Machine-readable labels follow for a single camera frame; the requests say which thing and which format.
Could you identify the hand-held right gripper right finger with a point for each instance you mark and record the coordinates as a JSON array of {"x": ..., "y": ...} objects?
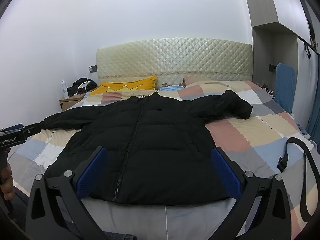
[{"x": 225, "y": 172}]

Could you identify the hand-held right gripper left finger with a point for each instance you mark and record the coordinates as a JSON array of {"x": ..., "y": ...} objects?
[{"x": 92, "y": 172}]

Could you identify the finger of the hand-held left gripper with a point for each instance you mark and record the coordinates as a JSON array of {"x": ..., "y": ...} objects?
[
  {"x": 31, "y": 129},
  {"x": 13, "y": 127}
]

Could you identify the black puffer jacket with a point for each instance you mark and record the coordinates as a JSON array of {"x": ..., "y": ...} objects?
[{"x": 162, "y": 142}]

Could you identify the person's left hand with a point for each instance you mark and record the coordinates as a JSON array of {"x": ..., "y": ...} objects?
[{"x": 7, "y": 173}]

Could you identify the checkered patchwork blanket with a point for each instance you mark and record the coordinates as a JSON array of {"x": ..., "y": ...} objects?
[{"x": 250, "y": 135}]

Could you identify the wooden nightstand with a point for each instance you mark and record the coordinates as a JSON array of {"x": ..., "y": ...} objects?
[{"x": 72, "y": 102}]

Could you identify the white spray bottle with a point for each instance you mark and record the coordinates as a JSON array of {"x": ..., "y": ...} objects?
[{"x": 65, "y": 90}]

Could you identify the black belt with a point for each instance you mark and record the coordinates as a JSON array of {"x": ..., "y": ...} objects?
[{"x": 283, "y": 162}]

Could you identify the black bag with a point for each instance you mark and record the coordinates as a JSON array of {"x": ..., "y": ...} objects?
[{"x": 75, "y": 87}]

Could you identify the white tablet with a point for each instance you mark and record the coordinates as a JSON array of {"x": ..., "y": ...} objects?
[{"x": 83, "y": 85}]

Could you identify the yellow pillow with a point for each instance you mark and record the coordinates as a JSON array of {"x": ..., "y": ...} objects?
[{"x": 120, "y": 86}]

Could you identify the row of cosmetic bottles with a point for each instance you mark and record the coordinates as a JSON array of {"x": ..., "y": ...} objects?
[{"x": 266, "y": 88}]

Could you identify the light blue pillow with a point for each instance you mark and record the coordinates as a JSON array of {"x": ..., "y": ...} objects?
[{"x": 170, "y": 88}]

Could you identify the blue towel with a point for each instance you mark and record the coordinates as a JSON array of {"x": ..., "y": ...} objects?
[{"x": 285, "y": 87}]

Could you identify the teal curtain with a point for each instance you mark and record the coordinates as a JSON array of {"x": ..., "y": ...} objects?
[{"x": 315, "y": 105}]

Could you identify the cream quilted headboard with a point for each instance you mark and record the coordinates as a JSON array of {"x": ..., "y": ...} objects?
[{"x": 175, "y": 60}]

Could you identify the grey white wardrobe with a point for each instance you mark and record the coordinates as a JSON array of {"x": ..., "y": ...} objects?
[{"x": 282, "y": 5}]

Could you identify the grey wall socket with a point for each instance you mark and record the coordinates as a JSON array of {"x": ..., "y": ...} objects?
[{"x": 92, "y": 68}]

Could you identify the dark wall switch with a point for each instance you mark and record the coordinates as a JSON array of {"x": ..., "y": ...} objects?
[{"x": 271, "y": 68}]

